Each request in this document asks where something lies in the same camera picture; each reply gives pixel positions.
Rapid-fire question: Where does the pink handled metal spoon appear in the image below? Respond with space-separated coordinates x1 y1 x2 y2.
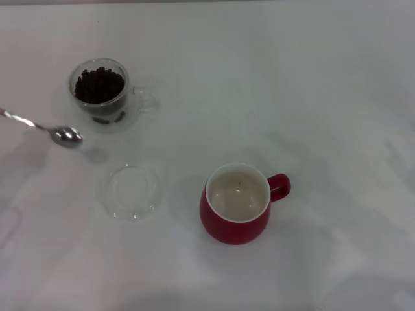
0 108 84 150

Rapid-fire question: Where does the pile of dark coffee beans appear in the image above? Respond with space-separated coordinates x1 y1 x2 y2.
74 66 128 126

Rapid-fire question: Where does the red mug with white inside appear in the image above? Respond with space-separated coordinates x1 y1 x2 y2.
198 162 292 246

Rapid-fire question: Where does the clear glass saucer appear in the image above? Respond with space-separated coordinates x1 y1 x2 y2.
99 163 165 223

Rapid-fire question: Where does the clear glass cup with handle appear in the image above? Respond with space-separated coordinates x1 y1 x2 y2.
67 58 161 135

